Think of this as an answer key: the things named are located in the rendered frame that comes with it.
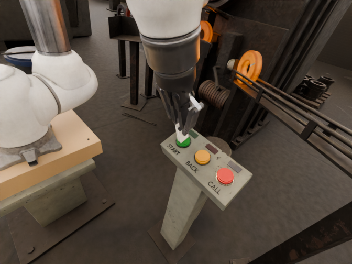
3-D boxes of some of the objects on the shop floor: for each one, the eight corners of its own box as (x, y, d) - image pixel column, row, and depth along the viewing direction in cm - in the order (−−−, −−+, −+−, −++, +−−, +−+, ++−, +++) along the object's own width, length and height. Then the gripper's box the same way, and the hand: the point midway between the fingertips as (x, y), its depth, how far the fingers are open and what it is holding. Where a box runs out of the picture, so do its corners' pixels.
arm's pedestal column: (23, 268, 67) (-23, 242, 47) (0, 197, 85) (-40, 156, 65) (115, 204, 91) (110, 168, 72) (82, 159, 110) (70, 121, 90)
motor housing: (194, 136, 146) (211, 77, 112) (213, 152, 135) (240, 91, 101) (183, 142, 138) (199, 80, 104) (203, 158, 127) (228, 96, 93)
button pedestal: (168, 208, 94) (191, 120, 55) (199, 246, 82) (258, 168, 43) (144, 227, 85) (152, 138, 46) (175, 274, 73) (223, 207, 34)
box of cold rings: (55, 33, 308) (40, -25, 258) (75, 46, 270) (62, -19, 220) (-25, 34, 244) (-66, -43, 194) (-13, 52, 206) (-60, -38, 156)
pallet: (232, 78, 275) (243, 49, 247) (256, 72, 322) (267, 47, 294) (310, 116, 213) (336, 83, 185) (325, 101, 259) (348, 74, 231)
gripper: (217, 65, 27) (209, 144, 46) (166, 42, 33) (177, 119, 52) (184, 88, 24) (189, 161, 43) (135, 58, 31) (158, 133, 50)
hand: (182, 131), depth 45 cm, fingers closed
